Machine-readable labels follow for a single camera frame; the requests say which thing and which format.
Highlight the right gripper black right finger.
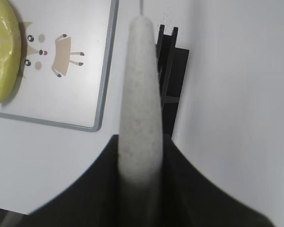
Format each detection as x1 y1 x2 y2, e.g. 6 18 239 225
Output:
160 134 273 227

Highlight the yellow plastic banana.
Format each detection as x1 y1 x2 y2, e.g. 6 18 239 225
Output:
0 0 22 103

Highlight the white cutting board, grey rim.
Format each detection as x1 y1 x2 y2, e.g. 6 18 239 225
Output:
0 0 119 132

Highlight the black knife stand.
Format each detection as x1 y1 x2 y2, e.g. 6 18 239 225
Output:
156 25 190 136

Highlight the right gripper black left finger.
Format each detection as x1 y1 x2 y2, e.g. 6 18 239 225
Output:
18 135 119 227

